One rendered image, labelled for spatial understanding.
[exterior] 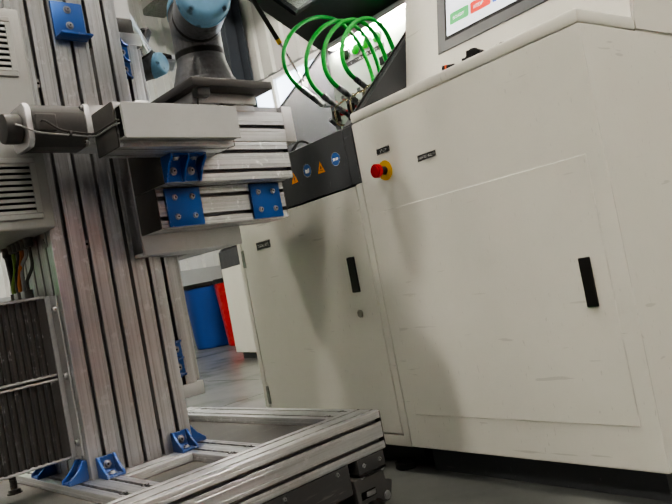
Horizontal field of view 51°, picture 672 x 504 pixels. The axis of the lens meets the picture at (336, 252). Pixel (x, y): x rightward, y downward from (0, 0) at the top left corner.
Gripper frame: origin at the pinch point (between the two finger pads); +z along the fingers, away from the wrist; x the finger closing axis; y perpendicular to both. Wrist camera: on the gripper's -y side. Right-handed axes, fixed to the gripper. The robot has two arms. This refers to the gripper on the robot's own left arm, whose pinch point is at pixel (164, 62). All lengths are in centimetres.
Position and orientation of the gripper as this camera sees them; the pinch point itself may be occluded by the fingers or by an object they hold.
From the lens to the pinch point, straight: 277.9
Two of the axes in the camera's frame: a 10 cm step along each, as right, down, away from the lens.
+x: 9.3, -0.5, -3.5
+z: 3.5, -0.3, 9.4
